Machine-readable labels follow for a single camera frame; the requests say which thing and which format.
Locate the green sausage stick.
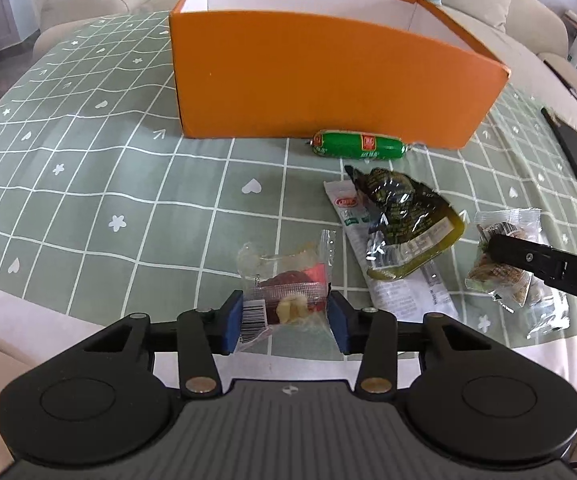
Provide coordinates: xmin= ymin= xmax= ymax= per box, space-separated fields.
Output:
xmin=309 ymin=129 xmax=413 ymax=161

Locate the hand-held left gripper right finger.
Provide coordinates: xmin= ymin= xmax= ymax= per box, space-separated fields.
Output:
xmin=328 ymin=290 xmax=500 ymax=399

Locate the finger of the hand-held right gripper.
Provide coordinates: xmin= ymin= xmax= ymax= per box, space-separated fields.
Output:
xmin=487 ymin=232 xmax=570 ymax=289

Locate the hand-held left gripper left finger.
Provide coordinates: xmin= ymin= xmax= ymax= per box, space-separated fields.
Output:
xmin=67 ymin=291 xmax=245 ymax=400

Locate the clear brown snack packet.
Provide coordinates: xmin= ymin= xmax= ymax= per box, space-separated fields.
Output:
xmin=465 ymin=208 xmax=571 ymax=336

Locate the green checked tablecloth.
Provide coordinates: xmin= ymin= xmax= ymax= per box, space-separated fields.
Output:
xmin=0 ymin=10 xmax=577 ymax=352

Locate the orange cardboard box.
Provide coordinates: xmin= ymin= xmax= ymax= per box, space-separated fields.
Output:
xmin=169 ymin=0 xmax=511 ymax=150

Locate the dark green pickle packet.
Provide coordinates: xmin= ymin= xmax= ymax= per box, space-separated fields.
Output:
xmin=344 ymin=165 xmax=466 ymax=281

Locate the clear mixed snack packet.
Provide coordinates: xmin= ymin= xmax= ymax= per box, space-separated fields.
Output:
xmin=236 ymin=229 xmax=339 ymax=356

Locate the white snack packet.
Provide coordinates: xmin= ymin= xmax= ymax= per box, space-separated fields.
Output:
xmin=323 ymin=180 xmax=461 ymax=321

